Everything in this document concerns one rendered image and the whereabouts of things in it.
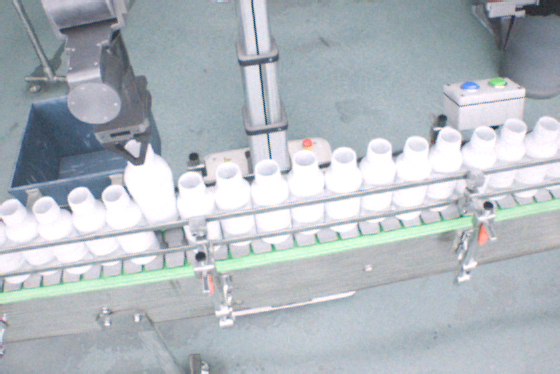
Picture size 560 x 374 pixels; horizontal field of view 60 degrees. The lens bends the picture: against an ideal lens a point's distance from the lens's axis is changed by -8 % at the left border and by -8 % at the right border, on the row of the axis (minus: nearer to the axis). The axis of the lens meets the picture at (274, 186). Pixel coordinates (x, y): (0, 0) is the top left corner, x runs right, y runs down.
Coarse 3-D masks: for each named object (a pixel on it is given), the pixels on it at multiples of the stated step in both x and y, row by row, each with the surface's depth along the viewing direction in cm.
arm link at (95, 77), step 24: (120, 0) 52; (96, 24) 55; (120, 24) 54; (72, 48) 52; (96, 48) 52; (72, 72) 50; (96, 72) 50; (120, 72) 55; (72, 96) 51; (96, 96) 52; (120, 96) 53; (96, 120) 54
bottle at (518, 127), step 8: (512, 120) 81; (520, 120) 81; (504, 128) 81; (512, 128) 83; (520, 128) 81; (496, 136) 84; (504, 136) 81; (512, 136) 80; (520, 136) 80; (496, 144) 83; (504, 144) 82; (512, 144) 81; (520, 144) 82; (496, 152) 83; (504, 152) 82; (512, 152) 82; (520, 152) 82; (496, 160) 84; (504, 160) 83; (512, 160) 82; (520, 160) 83; (496, 176) 86; (504, 176) 85; (512, 176) 86; (488, 184) 89; (496, 184) 87; (504, 184) 87; (488, 192) 90
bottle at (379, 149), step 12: (372, 144) 81; (384, 144) 81; (372, 156) 79; (384, 156) 78; (360, 168) 83; (372, 168) 81; (384, 168) 80; (372, 180) 81; (384, 180) 81; (360, 204) 88; (372, 204) 86; (384, 204) 86
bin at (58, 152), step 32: (64, 96) 129; (32, 128) 126; (64, 128) 137; (32, 160) 124; (64, 160) 144; (96, 160) 143; (32, 192) 110; (64, 192) 112; (96, 192) 114; (128, 192) 116
